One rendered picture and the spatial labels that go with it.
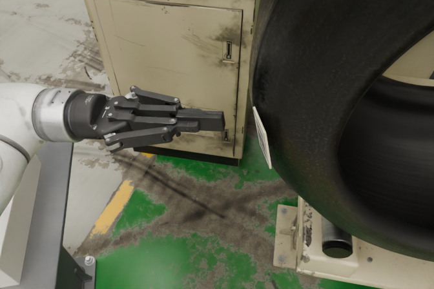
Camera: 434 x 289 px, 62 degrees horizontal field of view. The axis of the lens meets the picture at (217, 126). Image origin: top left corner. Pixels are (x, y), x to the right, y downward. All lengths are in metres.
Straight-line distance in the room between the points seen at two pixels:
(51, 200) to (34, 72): 1.55
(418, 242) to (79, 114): 0.50
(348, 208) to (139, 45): 1.00
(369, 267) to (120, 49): 1.03
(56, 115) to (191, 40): 0.71
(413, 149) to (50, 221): 0.79
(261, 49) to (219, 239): 1.28
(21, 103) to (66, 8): 2.35
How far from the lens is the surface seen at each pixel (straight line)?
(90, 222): 1.68
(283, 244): 1.56
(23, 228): 0.94
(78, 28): 2.72
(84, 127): 0.59
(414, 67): 0.81
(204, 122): 0.54
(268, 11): 0.33
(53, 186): 1.00
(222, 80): 1.31
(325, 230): 0.60
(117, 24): 1.28
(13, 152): 0.63
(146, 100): 0.61
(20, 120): 0.64
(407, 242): 0.53
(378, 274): 0.72
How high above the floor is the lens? 1.43
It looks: 49 degrees down
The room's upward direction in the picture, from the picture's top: straight up
